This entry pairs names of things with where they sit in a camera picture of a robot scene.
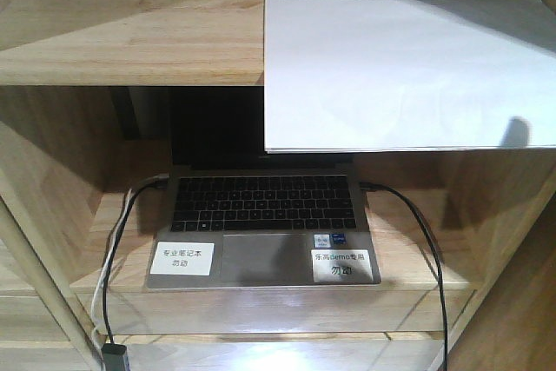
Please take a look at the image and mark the grey open laptop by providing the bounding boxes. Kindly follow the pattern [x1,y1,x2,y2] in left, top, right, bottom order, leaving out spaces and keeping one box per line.
[146,86,381,290]

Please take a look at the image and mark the wooden shelf unit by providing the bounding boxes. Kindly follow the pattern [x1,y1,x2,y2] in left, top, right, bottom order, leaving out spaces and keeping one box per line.
[1,0,555,370]

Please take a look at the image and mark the grey usb hub adapter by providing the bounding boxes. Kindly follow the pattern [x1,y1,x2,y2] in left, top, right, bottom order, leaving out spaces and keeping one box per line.
[101,343,130,371]

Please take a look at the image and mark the black cable right of laptop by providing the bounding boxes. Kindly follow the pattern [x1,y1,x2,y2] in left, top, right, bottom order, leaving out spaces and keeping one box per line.
[358,181,450,371]

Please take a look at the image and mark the white cable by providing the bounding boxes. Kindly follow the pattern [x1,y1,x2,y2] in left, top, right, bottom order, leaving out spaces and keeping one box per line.
[89,173,170,350]

